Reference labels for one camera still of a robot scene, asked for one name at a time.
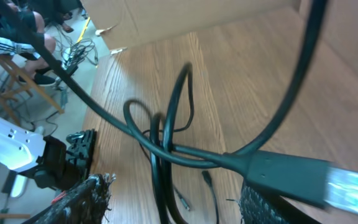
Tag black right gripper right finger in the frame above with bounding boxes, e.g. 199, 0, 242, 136
238, 183, 320, 224

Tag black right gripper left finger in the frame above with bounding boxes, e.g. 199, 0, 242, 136
24, 173, 116, 224

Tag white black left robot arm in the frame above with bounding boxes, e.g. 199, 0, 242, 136
0, 117, 88, 190

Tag person's striped sneaker foot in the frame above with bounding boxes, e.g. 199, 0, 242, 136
0, 3, 56, 86

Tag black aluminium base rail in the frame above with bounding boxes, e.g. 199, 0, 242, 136
66, 129, 97, 179

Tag floor cables with yellow plug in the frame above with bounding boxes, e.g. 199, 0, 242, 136
54, 17, 101, 78

